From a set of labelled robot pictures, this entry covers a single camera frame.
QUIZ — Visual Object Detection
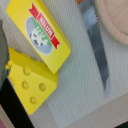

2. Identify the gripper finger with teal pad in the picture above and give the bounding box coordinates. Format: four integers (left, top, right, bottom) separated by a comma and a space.
0, 19, 9, 89

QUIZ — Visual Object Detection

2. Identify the yellow toy butter box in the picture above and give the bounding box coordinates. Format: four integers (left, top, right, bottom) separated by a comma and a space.
6, 0, 71, 74

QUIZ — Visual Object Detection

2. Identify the yellow toy cheese wedge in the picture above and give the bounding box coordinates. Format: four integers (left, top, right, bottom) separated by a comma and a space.
7, 48, 58, 114

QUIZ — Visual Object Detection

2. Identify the beige striped placemat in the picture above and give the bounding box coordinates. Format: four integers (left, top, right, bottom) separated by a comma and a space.
0, 0, 128, 128

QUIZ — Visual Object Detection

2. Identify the round wooden plate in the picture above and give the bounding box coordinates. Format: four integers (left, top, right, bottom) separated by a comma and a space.
94, 0, 128, 46

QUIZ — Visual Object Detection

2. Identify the toy knife wooden handle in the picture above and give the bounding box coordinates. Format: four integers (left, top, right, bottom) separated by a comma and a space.
77, 0, 110, 97

